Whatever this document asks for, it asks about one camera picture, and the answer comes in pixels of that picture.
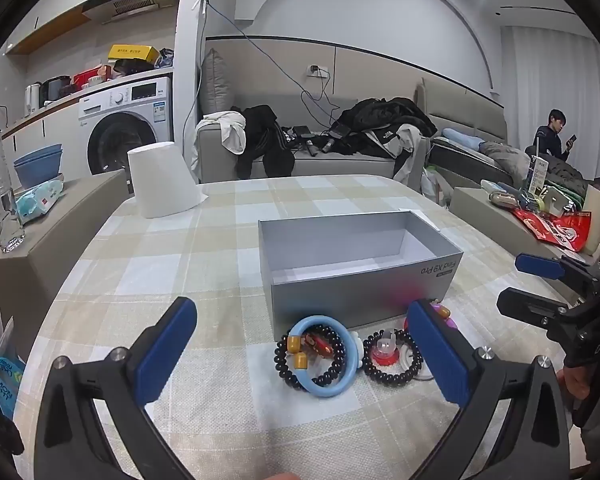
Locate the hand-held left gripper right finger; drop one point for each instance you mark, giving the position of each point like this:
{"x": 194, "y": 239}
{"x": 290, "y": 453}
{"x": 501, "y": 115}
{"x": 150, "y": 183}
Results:
{"x": 437, "y": 355}

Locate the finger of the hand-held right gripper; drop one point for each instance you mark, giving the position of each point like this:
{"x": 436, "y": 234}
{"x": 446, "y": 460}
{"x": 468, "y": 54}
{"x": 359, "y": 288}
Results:
{"x": 525, "y": 305}
{"x": 537, "y": 265}

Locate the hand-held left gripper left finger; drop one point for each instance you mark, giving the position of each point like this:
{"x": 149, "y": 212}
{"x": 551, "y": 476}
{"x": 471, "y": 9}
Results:
{"x": 165, "y": 355}

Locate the red clear plastic ornament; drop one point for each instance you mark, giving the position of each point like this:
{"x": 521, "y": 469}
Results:
{"x": 384, "y": 355}

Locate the grey cardboard box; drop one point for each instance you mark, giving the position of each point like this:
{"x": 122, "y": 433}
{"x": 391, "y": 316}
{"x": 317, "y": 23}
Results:
{"x": 355, "y": 290}

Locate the person's right hand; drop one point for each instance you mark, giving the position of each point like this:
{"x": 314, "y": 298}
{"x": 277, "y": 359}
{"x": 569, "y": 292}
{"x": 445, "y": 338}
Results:
{"x": 572, "y": 382}

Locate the red plastic bag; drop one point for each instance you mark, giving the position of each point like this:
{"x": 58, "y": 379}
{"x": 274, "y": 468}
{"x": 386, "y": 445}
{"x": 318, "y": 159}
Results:
{"x": 555, "y": 230}

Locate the pink purple hair accessory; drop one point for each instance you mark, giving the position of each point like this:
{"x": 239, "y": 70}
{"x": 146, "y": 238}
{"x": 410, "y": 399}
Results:
{"x": 445, "y": 312}

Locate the grey low cabinet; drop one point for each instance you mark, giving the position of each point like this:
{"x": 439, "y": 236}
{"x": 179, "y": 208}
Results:
{"x": 485, "y": 220}

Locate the white sign card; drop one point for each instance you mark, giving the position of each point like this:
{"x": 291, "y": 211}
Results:
{"x": 539, "y": 175}

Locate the grey blanket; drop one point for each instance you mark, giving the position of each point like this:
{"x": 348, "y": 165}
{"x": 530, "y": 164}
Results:
{"x": 505, "y": 157}

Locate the white plastic bag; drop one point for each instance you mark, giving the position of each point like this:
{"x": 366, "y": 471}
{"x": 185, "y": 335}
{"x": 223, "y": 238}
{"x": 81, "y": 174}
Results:
{"x": 432, "y": 185}

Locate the light blue pillow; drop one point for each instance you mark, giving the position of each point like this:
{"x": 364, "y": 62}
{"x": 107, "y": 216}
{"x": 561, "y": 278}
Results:
{"x": 462, "y": 137}

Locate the blue snack packet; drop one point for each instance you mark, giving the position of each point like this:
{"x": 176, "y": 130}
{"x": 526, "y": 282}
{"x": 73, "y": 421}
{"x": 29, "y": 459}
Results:
{"x": 5, "y": 385}

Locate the white paper roll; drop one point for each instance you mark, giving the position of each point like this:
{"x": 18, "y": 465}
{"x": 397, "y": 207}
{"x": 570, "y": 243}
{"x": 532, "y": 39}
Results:
{"x": 162, "y": 185}

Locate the grey sofa bed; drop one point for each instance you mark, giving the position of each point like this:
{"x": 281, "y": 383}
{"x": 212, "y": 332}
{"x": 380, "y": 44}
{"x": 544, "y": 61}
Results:
{"x": 460, "y": 110}

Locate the white grey jacket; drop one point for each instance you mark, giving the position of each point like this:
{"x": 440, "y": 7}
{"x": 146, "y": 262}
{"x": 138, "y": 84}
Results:
{"x": 405, "y": 142}

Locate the white curtain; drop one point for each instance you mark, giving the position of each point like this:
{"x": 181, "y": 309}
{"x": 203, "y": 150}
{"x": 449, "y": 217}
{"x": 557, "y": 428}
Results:
{"x": 550, "y": 75}

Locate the wet wipes packet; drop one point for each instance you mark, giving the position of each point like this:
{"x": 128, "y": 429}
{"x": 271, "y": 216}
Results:
{"x": 40, "y": 202}

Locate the grey sofa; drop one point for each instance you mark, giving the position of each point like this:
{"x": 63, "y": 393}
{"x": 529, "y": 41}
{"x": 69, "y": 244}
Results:
{"x": 330, "y": 165}

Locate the black jacket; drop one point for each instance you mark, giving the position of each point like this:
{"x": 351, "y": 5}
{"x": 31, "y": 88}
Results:
{"x": 380, "y": 112}

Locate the blue plastic basin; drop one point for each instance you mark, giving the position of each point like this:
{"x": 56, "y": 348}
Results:
{"x": 37, "y": 165}

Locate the white washing machine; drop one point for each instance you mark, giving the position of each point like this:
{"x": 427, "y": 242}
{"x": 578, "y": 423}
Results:
{"x": 125, "y": 125}

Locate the white cloth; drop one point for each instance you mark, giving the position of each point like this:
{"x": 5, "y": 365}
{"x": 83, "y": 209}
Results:
{"x": 232, "y": 130}

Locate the black clothing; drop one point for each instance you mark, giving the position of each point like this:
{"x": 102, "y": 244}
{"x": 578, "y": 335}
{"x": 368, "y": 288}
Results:
{"x": 265, "y": 135}

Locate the grey pillow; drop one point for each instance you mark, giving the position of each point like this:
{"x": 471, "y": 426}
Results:
{"x": 215, "y": 82}

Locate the red basket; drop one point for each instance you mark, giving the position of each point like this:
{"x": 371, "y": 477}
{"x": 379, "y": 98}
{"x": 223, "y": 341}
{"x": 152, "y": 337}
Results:
{"x": 87, "y": 79}

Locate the white kettle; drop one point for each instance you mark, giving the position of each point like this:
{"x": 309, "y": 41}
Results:
{"x": 32, "y": 100}

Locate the yellow cardboard box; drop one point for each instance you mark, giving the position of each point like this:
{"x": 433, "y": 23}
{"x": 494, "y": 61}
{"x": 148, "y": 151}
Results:
{"x": 130, "y": 52}

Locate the wall socket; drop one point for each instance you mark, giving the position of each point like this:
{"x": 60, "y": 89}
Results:
{"x": 317, "y": 71}

